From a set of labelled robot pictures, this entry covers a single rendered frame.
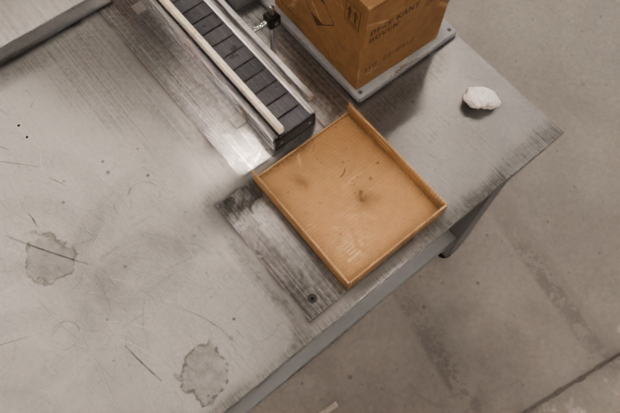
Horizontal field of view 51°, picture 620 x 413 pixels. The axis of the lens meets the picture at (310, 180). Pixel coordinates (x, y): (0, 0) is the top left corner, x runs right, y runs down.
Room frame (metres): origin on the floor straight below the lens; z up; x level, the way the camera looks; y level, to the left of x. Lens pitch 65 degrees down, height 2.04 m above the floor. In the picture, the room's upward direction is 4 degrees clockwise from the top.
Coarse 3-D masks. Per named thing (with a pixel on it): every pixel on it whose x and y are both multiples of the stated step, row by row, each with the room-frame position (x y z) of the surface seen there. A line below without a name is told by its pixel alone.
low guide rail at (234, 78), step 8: (160, 0) 0.94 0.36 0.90; (168, 0) 0.93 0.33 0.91; (168, 8) 0.92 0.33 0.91; (176, 8) 0.91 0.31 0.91; (176, 16) 0.89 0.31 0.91; (184, 24) 0.87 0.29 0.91; (192, 32) 0.85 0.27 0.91; (200, 40) 0.83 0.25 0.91; (208, 48) 0.81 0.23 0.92; (216, 56) 0.79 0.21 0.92; (216, 64) 0.79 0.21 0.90; (224, 64) 0.78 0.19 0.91; (224, 72) 0.76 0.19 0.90; (232, 72) 0.76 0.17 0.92; (232, 80) 0.74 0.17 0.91; (240, 80) 0.74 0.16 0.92; (240, 88) 0.72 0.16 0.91; (248, 88) 0.72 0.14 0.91; (248, 96) 0.70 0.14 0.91; (256, 104) 0.68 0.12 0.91; (264, 112) 0.66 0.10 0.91; (272, 120) 0.65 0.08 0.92; (280, 128) 0.63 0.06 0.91
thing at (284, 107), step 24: (192, 0) 0.97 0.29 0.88; (192, 24) 0.90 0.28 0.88; (216, 24) 0.90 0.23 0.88; (216, 48) 0.84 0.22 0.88; (240, 48) 0.84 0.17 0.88; (240, 72) 0.78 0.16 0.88; (264, 72) 0.78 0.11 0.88; (264, 96) 0.72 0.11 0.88; (288, 96) 0.73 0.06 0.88; (264, 120) 0.67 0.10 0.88; (288, 120) 0.67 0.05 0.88
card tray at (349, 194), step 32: (352, 128) 0.69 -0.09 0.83; (288, 160) 0.60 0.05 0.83; (320, 160) 0.60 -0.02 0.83; (352, 160) 0.61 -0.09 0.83; (384, 160) 0.61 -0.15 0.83; (288, 192) 0.53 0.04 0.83; (320, 192) 0.53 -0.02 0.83; (352, 192) 0.54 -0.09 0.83; (384, 192) 0.54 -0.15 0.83; (416, 192) 0.55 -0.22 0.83; (320, 224) 0.46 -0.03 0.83; (352, 224) 0.47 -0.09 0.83; (384, 224) 0.47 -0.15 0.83; (416, 224) 0.47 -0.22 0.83; (320, 256) 0.39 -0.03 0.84; (352, 256) 0.40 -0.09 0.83; (384, 256) 0.39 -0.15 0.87
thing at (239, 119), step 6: (144, 0) 0.98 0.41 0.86; (132, 6) 0.98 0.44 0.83; (138, 6) 0.98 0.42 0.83; (144, 6) 0.98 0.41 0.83; (138, 12) 0.96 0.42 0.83; (240, 108) 0.70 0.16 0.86; (234, 114) 0.70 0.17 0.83; (240, 114) 0.70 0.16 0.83; (246, 114) 0.69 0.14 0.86; (234, 120) 0.69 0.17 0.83; (240, 120) 0.69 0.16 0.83; (246, 120) 0.69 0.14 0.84; (234, 126) 0.67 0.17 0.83
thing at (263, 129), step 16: (208, 0) 0.97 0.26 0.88; (160, 16) 0.93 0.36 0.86; (224, 16) 0.93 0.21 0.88; (176, 32) 0.88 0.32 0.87; (240, 32) 0.89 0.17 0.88; (192, 48) 0.84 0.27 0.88; (208, 64) 0.80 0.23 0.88; (224, 80) 0.76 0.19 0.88; (240, 96) 0.72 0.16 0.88; (256, 128) 0.67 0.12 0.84; (304, 128) 0.67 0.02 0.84; (272, 144) 0.63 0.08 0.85
